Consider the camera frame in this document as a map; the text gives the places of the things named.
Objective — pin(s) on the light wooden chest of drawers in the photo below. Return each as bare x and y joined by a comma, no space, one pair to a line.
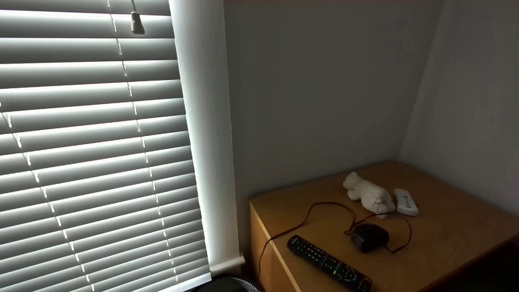
459,232

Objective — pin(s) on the white stuffed toy animal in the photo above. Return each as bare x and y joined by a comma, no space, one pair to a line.
370,193

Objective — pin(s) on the black TV remote control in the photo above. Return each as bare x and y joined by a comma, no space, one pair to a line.
326,262

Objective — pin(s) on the black power adapter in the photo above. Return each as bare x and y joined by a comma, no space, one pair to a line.
370,236

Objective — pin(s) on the dark round bin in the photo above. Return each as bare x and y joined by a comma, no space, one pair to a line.
227,285

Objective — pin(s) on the small white remote control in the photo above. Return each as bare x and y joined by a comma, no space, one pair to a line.
406,201

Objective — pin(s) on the white horizontal window blinds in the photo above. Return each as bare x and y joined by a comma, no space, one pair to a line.
81,134

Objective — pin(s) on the white window frame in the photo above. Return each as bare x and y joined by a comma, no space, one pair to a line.
205,134

